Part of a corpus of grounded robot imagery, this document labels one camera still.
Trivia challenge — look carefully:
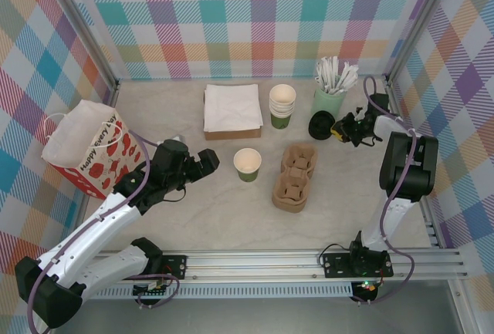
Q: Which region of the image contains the red white paper gift bag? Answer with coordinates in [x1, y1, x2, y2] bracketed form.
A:
[41, 99, 151, 201]

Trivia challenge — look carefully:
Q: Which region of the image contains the long aluminium base rail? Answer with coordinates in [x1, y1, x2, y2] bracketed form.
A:
[92, 249, 468, 282]

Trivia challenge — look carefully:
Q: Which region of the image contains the black plastic lid stack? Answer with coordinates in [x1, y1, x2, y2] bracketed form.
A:
[307, 117, 332, 141]

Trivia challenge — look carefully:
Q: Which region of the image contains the black plastic cup lid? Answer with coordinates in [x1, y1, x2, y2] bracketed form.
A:
[310, 110, 336, 132]

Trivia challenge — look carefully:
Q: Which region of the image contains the single green paper cup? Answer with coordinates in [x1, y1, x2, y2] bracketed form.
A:
[232, 147, 262, 184]

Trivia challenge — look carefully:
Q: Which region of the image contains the mint green holder cup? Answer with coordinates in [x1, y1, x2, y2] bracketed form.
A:
[310, 86, 347, 125]

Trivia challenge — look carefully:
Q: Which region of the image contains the white wrapped stirrer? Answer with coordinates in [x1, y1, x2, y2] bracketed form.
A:
[320, 58, 336, 90]
[341, 66, 360, 93]
[334, 62, 353, 93]
[315, 62, 329, 90]
[328, 56, 341, 86]

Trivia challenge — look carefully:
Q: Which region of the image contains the white paper napkin stack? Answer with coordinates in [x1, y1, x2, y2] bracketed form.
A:
[203, 83, 265, 133]

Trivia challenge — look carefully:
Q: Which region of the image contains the grey slotted cable duct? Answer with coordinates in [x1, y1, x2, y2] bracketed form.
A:
[92, 285, 354, 299]

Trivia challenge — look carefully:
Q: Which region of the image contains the brown cardboard napkin box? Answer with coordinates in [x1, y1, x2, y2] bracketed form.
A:
[203, 123, 265, 141]

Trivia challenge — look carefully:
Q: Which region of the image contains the aluminium frame post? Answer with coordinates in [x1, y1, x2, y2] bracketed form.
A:
[48, 0, 120, 92]
[384, 0, 458, 84]

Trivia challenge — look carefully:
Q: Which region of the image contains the thin black camera cable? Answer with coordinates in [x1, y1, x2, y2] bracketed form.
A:
[357, 136, 384, 149]
[164, 185, 189, 203]

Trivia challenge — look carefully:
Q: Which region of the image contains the green paper cup stack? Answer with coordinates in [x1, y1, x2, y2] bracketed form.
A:
[269, 83, 297, 130]

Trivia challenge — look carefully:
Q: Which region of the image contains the thin black right camera cable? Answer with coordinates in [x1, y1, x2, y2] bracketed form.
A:
[357, 136, 384, 149]

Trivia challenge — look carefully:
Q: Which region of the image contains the thin black left camera cable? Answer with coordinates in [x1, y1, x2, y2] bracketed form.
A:
[164, 185, 189, 203]

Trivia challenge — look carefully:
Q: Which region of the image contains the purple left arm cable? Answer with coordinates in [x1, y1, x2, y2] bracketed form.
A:
[26, 128, 181, 331]

